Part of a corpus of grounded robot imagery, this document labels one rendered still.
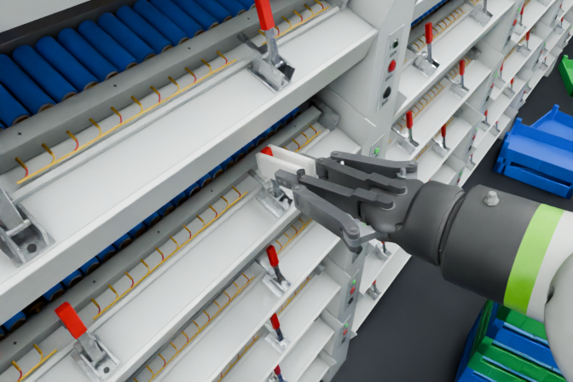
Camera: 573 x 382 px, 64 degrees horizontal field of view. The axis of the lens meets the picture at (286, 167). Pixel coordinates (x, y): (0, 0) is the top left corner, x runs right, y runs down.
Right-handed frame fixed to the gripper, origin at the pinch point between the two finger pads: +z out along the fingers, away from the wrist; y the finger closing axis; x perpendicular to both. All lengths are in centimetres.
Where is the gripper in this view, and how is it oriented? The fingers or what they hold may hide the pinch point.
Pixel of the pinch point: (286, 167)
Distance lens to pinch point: 53.4
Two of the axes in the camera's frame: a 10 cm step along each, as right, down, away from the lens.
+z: -7.7, -2.8, 5.7
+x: -1.4, -8.0, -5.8
